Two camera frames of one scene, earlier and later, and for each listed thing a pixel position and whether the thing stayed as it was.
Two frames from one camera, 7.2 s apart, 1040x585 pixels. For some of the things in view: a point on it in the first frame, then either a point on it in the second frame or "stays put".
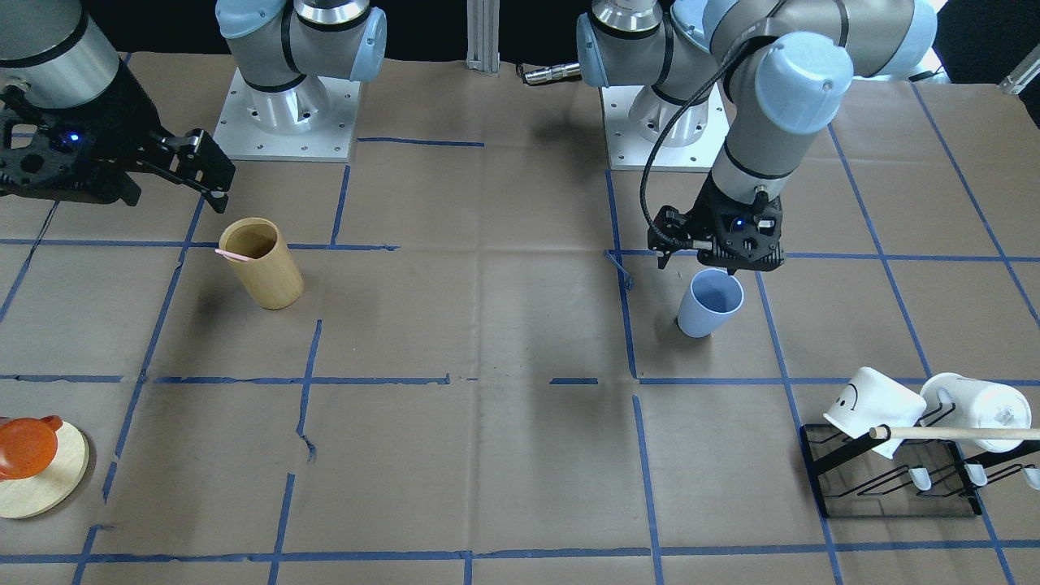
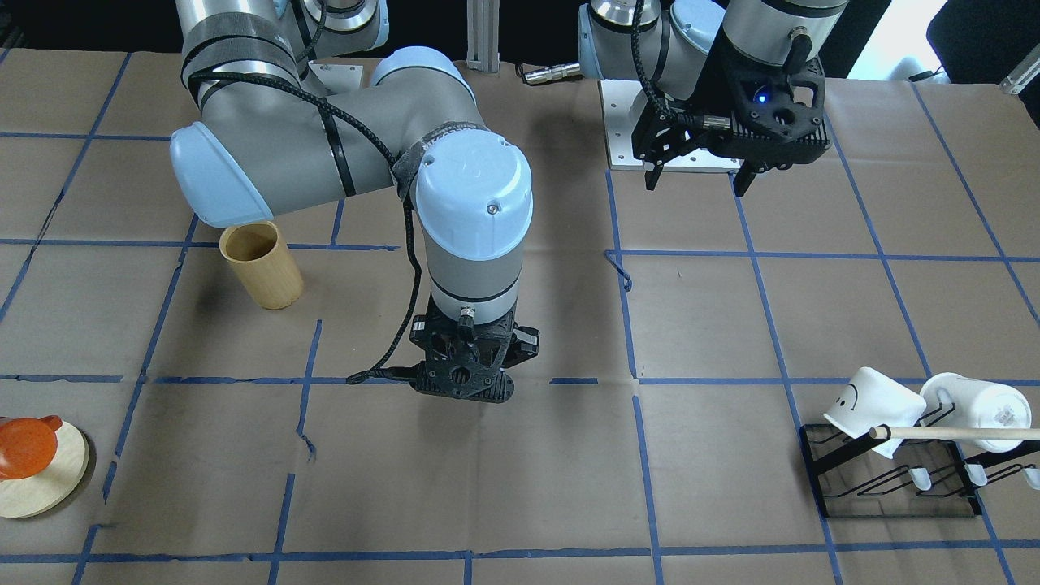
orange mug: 27,445 stays put
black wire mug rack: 859,477 stays put
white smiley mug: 868,399 stays put
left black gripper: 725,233 to 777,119
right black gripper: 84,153 to 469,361
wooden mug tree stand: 56,480 stays put
